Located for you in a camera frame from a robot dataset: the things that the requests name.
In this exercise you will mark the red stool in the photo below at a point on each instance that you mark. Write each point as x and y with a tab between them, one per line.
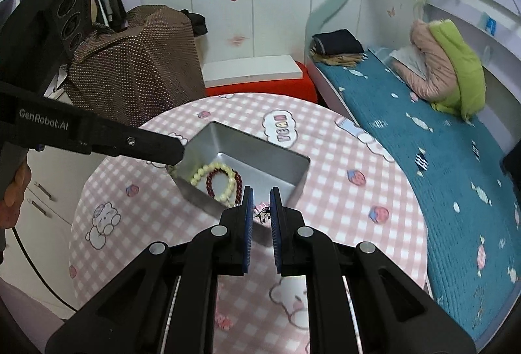
285	87

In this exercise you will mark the pink checkered tablecloth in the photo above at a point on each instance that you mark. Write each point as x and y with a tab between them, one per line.
346	215

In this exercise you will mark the white pillow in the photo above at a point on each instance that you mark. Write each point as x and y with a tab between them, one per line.
401	53

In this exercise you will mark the brown polka dot cloth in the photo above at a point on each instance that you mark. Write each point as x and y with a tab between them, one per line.
134	65

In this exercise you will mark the black cloth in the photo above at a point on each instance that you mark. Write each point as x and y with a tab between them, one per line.
197	22

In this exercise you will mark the person's left hand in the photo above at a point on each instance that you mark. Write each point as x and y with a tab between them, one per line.
16	191

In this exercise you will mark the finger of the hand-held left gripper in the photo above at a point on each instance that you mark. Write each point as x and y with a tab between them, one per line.
154	146

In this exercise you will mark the grey metal box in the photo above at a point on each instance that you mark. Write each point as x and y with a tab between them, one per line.
260	158

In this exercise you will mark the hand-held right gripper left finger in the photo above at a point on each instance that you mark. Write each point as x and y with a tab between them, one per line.
247	224

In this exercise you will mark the black hanging jacket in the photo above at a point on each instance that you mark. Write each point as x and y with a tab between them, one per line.
513	165

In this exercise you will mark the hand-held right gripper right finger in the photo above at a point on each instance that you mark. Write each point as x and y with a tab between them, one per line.
276	224

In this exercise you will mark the teal candy print mattress pad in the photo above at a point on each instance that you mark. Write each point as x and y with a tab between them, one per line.
447	191

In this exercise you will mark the tan folded garment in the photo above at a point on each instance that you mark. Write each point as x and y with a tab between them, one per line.
342	59

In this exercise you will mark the white board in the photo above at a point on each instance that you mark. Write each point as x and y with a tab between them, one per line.
252	69

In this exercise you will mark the black folded garment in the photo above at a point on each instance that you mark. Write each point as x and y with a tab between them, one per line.
338	41

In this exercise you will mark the small blue box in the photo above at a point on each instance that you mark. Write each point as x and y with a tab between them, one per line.
490	25

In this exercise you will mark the teal and white bunk bed frame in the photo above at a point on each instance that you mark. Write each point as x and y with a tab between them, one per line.
325	8

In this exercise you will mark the pink and green quilt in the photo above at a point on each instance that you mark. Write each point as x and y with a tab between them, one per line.
460	65

